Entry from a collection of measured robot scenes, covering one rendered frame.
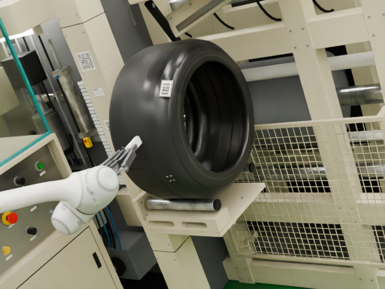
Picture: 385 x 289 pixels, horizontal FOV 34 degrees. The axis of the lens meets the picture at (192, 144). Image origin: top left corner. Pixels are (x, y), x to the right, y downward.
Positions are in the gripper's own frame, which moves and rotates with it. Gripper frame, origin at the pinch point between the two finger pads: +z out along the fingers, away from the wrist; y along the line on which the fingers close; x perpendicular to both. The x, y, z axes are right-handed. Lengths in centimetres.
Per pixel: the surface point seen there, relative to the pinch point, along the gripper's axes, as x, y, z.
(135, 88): -13.8, 2.0, 15.1
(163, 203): 36.4, 14.1, 11.5
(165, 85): -12.8, -10.4, 16.2
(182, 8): -20, 11, 68
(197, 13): -17, 4, 67
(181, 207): 37.5, 5.4, 11.0
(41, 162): 7, 57, 2
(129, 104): -10.2, 3.6, 10.6
